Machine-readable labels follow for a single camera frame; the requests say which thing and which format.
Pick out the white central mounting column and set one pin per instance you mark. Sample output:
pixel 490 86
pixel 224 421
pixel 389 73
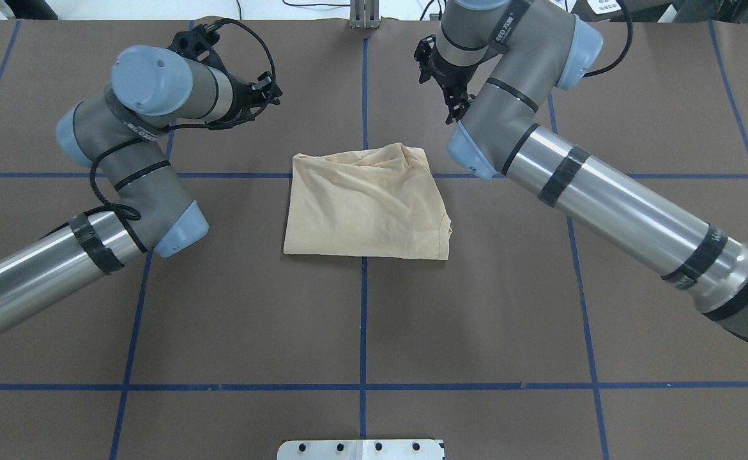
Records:
pixel 362 449

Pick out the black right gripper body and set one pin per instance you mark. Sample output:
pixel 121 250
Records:
pixel 451 75

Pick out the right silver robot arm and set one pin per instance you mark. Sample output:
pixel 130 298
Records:
pixel 640 133

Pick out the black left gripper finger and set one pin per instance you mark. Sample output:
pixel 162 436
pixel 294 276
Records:
pixel 264 92

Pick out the cream long-sleeve graphic shirt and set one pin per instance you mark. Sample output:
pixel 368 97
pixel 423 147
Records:
pixel 381 202

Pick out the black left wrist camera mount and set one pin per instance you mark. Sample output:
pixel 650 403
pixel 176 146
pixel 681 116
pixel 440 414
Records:
pixel 198 44

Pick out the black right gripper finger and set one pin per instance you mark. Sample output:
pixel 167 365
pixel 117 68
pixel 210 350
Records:
pixel 457 101

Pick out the aluminium frame post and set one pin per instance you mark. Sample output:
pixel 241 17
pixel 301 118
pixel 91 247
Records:
pixel 364 14

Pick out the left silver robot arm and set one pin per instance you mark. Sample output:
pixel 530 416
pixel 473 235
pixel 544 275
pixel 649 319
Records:
pixel 143 205

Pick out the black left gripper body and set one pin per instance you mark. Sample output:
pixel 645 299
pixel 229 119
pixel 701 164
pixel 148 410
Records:
pixel 241 101

